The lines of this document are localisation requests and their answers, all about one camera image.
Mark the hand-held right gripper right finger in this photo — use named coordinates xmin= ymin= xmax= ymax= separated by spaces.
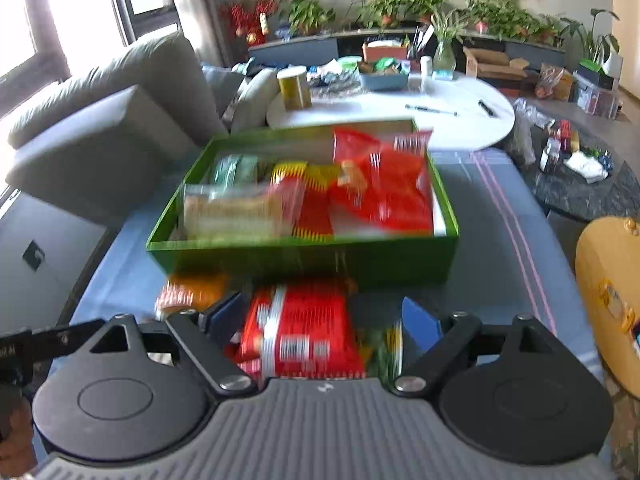
xmin=392 ymin=296 xmax=551 ymax=395

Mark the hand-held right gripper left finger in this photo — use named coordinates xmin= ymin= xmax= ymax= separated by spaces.
xmin=87 ymin=291 xmax=258 ymax=397

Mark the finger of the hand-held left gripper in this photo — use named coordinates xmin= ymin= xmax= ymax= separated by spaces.
xmin=30 ymin=321 xmax=103 ymax=361

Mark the red white-label snack packet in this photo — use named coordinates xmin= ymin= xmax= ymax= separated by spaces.
xmin=235 ymin=284 xmax=367 ymax=382

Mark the green cardboard box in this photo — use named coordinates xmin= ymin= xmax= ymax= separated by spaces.
xmin=146 ymin=119 xmax=460 ymax=286

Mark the bread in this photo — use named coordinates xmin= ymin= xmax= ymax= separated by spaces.
xmin=182 ymin=184 xmax=301 ymax=241

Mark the red translucent snack packet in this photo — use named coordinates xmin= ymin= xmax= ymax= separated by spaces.
xmin=332 ymin=127 xmax=436 ymax=236

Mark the green snack packet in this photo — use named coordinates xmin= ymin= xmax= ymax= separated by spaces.
xmin=212 ymin=154 xmax=273 ymax=186

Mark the yellow wooden side table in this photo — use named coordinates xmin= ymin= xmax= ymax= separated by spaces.
xmin=575 ymin=216 xmax=640 ymax=401

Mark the white round table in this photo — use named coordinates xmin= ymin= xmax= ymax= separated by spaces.
xmin=265 ymin=67 xmax=516 ymax=152

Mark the small yellow packet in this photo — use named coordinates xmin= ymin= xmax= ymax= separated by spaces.
xmin=597 ymin=280 xmax=638 ymax=333

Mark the small glass jar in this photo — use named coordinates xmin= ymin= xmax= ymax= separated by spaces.
xmin=539 ymin=137 xmax=561 ymax=173

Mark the grey sofa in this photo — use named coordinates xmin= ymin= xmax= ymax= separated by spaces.
xmin=5 ymin=30 xmax=231 ymax=226

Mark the dark marble round table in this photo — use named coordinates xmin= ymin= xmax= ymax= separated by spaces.
xmin=520 ymin=120 xmax=640 ymax=223

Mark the black pen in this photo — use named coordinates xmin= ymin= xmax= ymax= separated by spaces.
xmin=405 ymin=104 xmax=458 ymax=117

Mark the clear plastic bag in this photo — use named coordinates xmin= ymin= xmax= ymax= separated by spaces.
xmin=507 ymin=97 xmax=556 ymax=166

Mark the beige cushion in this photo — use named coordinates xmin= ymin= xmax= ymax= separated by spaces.
xmin=231 ymin=67 xmax=281 ymax=133

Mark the white tissue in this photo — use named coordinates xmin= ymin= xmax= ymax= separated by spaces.
xmin=565 ymin=152 xmax=608 ymax=183

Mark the yellow tin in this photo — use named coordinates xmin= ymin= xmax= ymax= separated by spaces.
xmin=276 ymin=66 xmax=312 ymax=111

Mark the blue basket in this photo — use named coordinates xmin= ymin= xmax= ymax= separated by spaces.
xmin=359 ymin=62 xmax=408 ymax=91

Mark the open cardboard box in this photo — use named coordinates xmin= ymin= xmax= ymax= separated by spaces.
xmin=462 ymin=46 xmax=530 ymax=80

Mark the spider plant in glass vase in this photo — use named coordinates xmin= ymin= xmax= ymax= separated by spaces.
xmin=427 ymin=10 xmax=468 ymax=72

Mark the orange box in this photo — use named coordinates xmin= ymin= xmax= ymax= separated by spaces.
xmin=362 ymin=41 xmax=411 ymax=63

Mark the grey television cabinet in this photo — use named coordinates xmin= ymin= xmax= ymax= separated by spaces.
xmin=247 ymin=27 xmax=568 ymax=66

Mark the clear storage box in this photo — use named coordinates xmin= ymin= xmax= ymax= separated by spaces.
xmin=572 ymin=72 xmax=623 ymax=118

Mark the green black box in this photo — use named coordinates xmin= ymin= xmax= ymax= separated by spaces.
xmin=577 ymin=59 xmax=616 ymax=91

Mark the red flower decoration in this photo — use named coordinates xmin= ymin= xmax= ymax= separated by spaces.
xmin=220 ymin=0 xmax=281 ymax=46

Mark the potted green plant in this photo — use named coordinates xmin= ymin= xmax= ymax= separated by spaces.
xmin=280 ymin=0 xmax=336 ymax=36
xmin=465 ymin=0 xmax=561 ymax=43
xmin=357 ymin=0 xmax=446 ymax=28

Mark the large-leaf potted plant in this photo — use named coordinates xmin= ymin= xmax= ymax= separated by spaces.
xmin=560 ymin=7 xmax=621 ymax=63

